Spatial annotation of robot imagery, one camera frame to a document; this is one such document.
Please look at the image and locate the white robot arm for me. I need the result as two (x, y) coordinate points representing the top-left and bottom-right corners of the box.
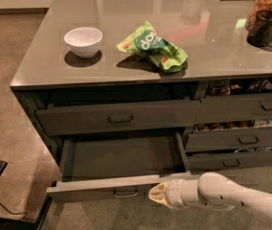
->
(148, 172), (272, 221)

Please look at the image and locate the white ceramic bowl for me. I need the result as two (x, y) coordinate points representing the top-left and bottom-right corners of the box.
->
(64, 27), (103, 58)

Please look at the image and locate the dark grey counter cabinet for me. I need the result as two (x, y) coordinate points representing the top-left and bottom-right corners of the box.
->
(11, 0), (272, 181)

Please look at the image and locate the green snack bag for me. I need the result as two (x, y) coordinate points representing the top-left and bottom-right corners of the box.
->
(117, 21), (189, 74)

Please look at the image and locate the black cup with utensil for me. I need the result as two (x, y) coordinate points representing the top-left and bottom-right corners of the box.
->
(247, 10), (272, 47)

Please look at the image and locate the drawer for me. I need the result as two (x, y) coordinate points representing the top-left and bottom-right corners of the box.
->
(36, 100), (200, 136)
(195, 92), (272, 124)
(47, 133), (192, 202)
(185, 126), (272, 152)
(188, 150), (272, 172)

